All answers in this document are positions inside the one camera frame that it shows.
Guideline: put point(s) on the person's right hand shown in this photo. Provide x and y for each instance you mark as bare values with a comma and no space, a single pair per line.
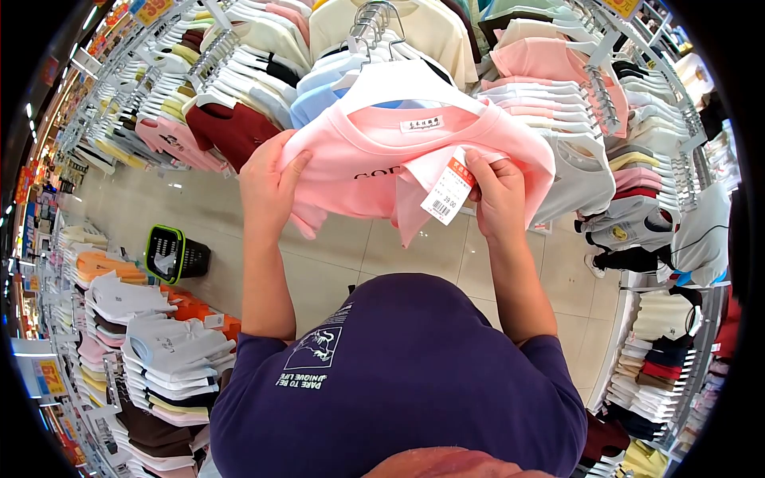
502,200

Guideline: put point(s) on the person's left hand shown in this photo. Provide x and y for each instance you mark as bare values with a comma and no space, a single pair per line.
263,185

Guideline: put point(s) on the person's left fingers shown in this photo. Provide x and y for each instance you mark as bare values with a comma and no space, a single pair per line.
278,143

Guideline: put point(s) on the person's right thumb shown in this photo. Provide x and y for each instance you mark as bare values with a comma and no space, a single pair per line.
478,170

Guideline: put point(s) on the person's right fingers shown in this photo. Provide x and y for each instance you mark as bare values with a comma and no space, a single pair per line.
508,172

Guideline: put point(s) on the person's left thumb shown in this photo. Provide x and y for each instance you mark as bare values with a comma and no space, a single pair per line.
297,170

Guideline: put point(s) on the white and orange price tag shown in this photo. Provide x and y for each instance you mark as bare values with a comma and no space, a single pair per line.
447,196

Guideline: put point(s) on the pink printed t-shirt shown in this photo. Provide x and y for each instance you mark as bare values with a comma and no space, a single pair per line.
370,149

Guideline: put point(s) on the full shop clothes rack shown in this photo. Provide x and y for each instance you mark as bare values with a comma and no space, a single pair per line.
137,358
239,77
657,364

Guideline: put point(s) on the white clothes hanger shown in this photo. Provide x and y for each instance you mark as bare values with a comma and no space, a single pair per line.
400,80

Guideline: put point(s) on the black basket with green rim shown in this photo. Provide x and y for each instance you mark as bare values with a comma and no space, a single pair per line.
170,254

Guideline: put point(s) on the person's body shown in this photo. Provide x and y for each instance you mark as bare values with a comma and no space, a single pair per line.
406,382

